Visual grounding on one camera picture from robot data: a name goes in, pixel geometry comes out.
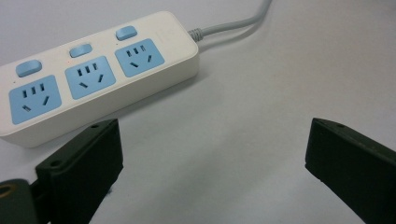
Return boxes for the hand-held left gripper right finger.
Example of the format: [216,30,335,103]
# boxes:
[304,117,396,224]

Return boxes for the grey power strip cable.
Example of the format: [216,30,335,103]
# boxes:
[187,0,274,43]

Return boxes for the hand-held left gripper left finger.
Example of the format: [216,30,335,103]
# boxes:
[29,118,124,224]

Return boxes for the white power strip blue sockets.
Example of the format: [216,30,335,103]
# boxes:
[0,10,200,148]

